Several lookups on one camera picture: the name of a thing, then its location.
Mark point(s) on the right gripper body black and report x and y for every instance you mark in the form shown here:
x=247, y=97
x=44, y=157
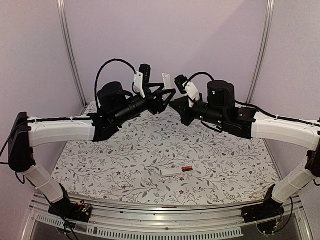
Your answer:
x=186, y=119

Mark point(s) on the white remote battery cover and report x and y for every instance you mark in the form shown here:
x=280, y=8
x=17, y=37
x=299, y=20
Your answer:
x=167, y=81

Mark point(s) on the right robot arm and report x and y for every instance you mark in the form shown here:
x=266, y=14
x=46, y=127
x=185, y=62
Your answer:
x=251, y=122

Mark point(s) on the white remote control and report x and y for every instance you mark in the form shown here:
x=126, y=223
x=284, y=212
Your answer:
x=170, y=172

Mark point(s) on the right aluminium frame post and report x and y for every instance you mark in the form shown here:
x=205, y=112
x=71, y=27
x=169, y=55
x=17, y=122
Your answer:
x=262, y=50

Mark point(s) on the floral patterned table mat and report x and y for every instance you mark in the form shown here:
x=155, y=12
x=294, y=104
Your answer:
x=128, y=166

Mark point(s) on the aluminium frame post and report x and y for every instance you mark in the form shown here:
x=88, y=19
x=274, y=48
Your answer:
x=262, y=50
x=61, y=6

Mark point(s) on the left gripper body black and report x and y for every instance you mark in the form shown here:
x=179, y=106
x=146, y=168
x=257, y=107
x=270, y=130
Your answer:
x=154, y=107

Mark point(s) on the red black battery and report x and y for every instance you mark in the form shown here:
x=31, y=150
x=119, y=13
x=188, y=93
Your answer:
x=187, y=168

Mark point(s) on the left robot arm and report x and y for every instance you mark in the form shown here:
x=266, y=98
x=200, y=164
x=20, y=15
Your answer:
x=117, y=106

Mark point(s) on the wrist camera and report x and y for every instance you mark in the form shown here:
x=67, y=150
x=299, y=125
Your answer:
x=141, y=79
x=189, y=89

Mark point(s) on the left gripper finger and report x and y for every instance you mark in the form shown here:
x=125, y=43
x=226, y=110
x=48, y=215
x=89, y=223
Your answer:
x=162, y=98
x=159, y=87

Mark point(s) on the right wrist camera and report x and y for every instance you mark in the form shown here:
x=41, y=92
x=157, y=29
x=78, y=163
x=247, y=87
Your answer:
x=189, y=89

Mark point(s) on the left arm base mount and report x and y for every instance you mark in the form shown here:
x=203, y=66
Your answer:
x=68, y=210

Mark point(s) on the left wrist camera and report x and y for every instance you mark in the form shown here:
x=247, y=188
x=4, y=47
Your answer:
x=141, y=79

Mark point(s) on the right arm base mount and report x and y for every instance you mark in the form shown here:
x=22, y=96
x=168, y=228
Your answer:
x=269, y=208

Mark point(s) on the left aluminium frame post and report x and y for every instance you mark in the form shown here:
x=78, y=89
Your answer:
x=61, y=6

